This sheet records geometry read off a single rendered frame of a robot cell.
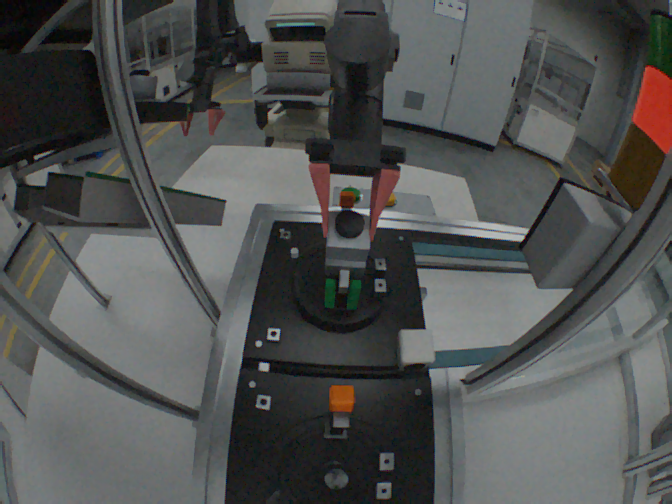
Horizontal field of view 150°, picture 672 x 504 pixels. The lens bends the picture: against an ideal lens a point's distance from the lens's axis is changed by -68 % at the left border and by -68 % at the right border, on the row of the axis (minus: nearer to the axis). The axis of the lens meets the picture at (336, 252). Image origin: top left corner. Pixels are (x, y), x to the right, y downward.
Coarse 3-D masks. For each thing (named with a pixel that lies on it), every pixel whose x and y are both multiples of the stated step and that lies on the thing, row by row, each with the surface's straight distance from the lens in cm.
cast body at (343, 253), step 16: (336, 224) 28; (352, 224) 28; (368, 224) 29; (336, 240) 28; (352, 240) 28; (368, 240) 28; (336, 256) 29; (352, 256) 29; (336, 272) 31; (352, 272) 31
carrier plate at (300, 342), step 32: (288, 224) 47; (288, 256) 42; (384, 256) 44; (256, 288) 40; (288, 288) 39; (416, 288) 41; (256, 320) 37; (288, 320) 37; (384, 320) 37; (416, 320) 39; (256, 352) 35; (288, 352) 35; (320, 352) 35; (352, 352) 35; (384, 352) 36
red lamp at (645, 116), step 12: (648, 72) 22; (660, 72) 22; (648, 84) 22; (660, 84) 21; (648, 96) 21; (660, 96) 21; (636, 108) 22; (648, 108) 21; (660, 108) 21; (636, 120) 22; (648, 120) 21; (660, 120) 21; (648, 132) 21; (660, 132) 21; (660, 144) 21
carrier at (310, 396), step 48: (240, 384) 35; (288, 384) 34; (336, 384) 34; (384, 384) 34; (240, 432) 34; (288, 432) 31; (384, 432) 33; (432, 432) 35; (240, 480) 34; (288, 480) 31; (336, 480) 25; (384, 480) 32; (432, 480) 36
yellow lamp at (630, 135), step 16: (624, 144) 22; (640, 144) 21; (656, 144) 21; (624, 160) 21; (640, 160) 21; (656, 160) 21; (624, 176) 21; (640, 176) 21; (656, 176) 21; (624, 192) 21; (640, 192) 21
